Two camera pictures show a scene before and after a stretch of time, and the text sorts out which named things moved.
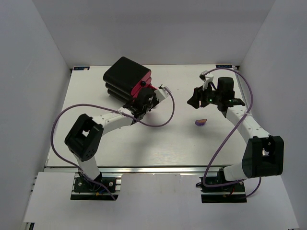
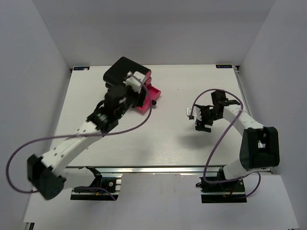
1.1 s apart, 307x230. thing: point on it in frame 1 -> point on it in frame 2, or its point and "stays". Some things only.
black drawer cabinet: x=122 y=76 stays
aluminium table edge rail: x=143 y=169 stays
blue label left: x=80 y=68 stays
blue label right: x=224 y=66 stays
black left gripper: x=148 y=101 -> x=140 y=98
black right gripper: x=201 y=96 -> x=204 y=119
